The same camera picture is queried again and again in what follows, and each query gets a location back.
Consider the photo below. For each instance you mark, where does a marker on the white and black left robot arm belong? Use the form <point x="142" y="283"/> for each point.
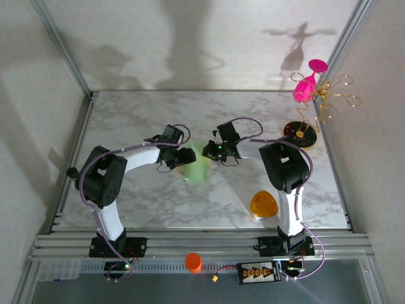
<point x="142" y="156"/>

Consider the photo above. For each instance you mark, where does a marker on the orange translucent dome bowl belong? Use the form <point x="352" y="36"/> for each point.
<point x="264" y="204"/>

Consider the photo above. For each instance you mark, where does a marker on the orange plastic cup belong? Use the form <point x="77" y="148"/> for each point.
<point x="193" y="263"/>

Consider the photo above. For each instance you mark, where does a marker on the clear plastic organiser box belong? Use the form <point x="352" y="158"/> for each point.
<point x="58" y="269"/>

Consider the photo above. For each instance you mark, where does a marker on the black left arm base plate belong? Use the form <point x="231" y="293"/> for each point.
<point x="136" y="245"/>

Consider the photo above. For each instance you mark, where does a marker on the black power distribution board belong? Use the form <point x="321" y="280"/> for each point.
<point x="259" y="272"/>

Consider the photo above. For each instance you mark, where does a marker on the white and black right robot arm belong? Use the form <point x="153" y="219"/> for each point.
<point x="291" y="212"/>

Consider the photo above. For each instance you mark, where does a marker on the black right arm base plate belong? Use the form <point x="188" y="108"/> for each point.
<point x="267" y="247"/>

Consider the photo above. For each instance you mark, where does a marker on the light green paper sheet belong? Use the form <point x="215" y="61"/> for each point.
<point x="194" y="172"/>

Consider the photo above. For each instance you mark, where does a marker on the small circuit board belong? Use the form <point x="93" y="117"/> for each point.
<point x="294" y="269"/>
<point x="120" y="267"/>

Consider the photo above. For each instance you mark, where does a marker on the pink plastic wine glass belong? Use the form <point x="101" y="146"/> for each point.
<point x="303" y="90"/>

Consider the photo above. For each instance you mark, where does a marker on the aluminium extrusion frame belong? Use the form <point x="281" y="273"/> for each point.
<point x="202" y="244"/>

